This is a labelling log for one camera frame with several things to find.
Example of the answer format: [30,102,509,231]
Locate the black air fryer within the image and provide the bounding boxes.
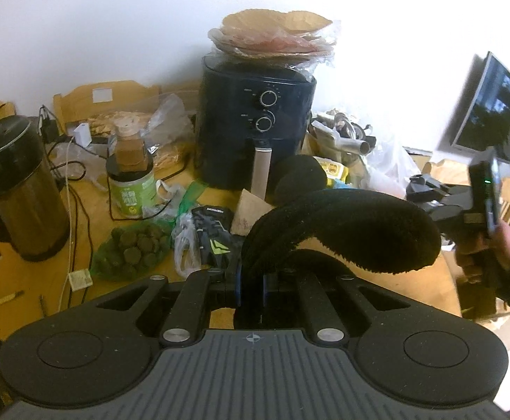
[195,55,318,198]

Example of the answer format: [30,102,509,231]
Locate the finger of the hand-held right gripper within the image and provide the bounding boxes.
[421,184,474,213]
[406,174,452,197]

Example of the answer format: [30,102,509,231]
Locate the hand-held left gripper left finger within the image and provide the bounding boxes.
[84,269,243,344]

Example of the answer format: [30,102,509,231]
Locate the white plastic bag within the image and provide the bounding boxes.
[355,139,418,198]

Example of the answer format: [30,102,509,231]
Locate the black cable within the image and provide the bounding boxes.
[40,105,126,272]

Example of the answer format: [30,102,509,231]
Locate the brown paper bag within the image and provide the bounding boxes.
[231,189,274,238]

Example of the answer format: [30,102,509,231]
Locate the wall television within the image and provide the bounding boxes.
[451,51,510,163]

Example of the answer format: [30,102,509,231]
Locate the cardboard box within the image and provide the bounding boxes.
[53,80,162,135]

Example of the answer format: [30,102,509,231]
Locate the crumpled clear plastic bag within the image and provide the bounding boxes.
[172,216,204,278]

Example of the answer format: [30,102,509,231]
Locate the green bag of dark pucks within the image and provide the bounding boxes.
[91,222,172,282]

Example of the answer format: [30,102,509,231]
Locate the bag of crackers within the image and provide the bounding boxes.
[88,111,151,137]

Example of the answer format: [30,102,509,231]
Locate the black charger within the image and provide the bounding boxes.
[40,106,61,144]

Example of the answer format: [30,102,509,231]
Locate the white cable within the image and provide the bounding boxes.
[56,140,78,309]

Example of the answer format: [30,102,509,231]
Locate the clear bag of snacks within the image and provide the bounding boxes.
[145,94,195,172]

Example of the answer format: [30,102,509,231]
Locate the brown spice bottle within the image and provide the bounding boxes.
[114,124,147,171]

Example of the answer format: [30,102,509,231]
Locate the steel thermos jug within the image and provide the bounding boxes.
[0,115,70,263]

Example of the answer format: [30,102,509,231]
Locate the black fleece earmuffs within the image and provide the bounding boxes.
[241,189,440,330]

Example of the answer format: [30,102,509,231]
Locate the person's right hand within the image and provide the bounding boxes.
[455,221,510,283]

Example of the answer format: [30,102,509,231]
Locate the yellow packet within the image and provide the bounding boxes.
[320,160,352,185]

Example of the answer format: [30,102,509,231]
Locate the green label jar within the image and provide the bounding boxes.
[107,156,158,220]

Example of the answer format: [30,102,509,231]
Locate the black sport gloves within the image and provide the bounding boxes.
[192,206,245,268]

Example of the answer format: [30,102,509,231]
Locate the black fleece hat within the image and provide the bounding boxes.
[272,154,328,206]

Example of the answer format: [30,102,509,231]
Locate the green plastic bag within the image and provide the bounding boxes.
[177,181,210,216]

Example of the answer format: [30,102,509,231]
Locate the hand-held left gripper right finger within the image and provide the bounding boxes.
[264,269,418,344]

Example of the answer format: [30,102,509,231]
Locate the bag of flatbreads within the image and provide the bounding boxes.
[208,9,340,70]

